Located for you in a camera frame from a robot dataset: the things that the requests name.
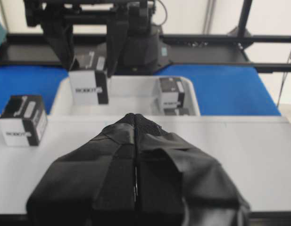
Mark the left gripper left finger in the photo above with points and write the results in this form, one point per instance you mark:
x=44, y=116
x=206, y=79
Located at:
x=92, y=185

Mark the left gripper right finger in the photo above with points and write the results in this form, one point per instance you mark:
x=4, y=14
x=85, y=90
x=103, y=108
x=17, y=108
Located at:
x=180, y=185

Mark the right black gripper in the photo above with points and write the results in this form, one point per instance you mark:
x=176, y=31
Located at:
x=56, y=18

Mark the black white box top tray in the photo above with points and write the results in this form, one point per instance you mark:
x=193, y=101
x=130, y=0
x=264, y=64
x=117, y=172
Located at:
x=88, y=80

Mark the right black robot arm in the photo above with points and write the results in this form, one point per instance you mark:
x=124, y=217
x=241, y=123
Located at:
x=132, y=39

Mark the white plastic tray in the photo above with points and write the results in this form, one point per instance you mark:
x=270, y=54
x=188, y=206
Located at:
x=127, y=94

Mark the white base board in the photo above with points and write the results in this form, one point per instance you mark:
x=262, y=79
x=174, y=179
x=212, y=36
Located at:
x=255, y=152

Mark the black box bottom right tray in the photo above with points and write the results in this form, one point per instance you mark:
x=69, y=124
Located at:
x=171, y=92

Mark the black box on base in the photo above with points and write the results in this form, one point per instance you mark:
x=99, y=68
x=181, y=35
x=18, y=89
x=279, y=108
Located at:
x=24, y=120

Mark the blue table cloth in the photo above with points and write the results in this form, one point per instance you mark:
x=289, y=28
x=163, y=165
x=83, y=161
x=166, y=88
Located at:
x=220, y=90

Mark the black metal frame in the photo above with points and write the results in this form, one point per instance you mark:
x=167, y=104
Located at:
x=28, y=49

